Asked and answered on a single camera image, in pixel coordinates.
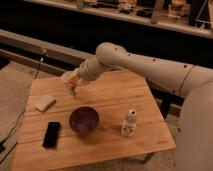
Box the black cable on floor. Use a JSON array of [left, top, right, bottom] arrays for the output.
[[0, 52, 48, 158]]

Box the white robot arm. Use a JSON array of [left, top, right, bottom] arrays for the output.
[[69, 42, 213, 171]]

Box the black smartphone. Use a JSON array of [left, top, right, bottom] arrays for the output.
[[42, 122, 61, 148]]

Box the wooden shelf with clutter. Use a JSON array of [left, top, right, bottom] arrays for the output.
[[24, 0, 213, 39]]

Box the dark purple bowl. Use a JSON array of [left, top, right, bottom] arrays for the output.
[[69, 106, 99, 137]]

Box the white rectangular sponge block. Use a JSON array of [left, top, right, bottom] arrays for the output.
[[35, 95, 56, 112]]

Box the small orange pepper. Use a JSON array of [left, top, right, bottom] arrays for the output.
[[70, 78, 77, 85]]

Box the grey floor ledge rail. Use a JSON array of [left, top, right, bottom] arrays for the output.
[[0, 29, 93, 75]]

